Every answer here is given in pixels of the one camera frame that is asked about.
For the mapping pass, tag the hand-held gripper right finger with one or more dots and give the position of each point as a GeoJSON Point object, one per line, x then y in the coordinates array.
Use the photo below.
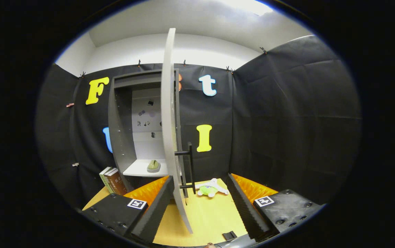
{"type": "Point", "coordinates": [244, 210]}

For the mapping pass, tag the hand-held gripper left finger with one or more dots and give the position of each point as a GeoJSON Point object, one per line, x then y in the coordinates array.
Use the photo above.
{"type": "Point", "coordinates": [156, 210]}

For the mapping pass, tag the small black block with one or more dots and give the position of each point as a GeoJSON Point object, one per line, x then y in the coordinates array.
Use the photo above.
{"type": "Point", "coordinates": [229, 235]}

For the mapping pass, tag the pink plush toy green shorts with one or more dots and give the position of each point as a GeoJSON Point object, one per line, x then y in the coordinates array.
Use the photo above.
{"type": "Point", "coordinates": [208, 190]}

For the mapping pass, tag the brown book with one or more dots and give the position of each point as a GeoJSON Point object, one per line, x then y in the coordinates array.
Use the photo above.
{"type": "Point", "coordinates": [116, 182]}

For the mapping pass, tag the dark grey cabinet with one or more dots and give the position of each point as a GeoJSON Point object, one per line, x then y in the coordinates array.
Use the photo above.
{"type": "Point", "coordinates": [118, 137]}

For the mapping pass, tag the black backdrop cloth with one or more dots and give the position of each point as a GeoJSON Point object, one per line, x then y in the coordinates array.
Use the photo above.
{"type": "Point", "coordinates": [287, 120]}

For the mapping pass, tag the long ceiling light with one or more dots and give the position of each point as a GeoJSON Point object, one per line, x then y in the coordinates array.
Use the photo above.
{"type": "Point", "coordinates": [249, 5]}

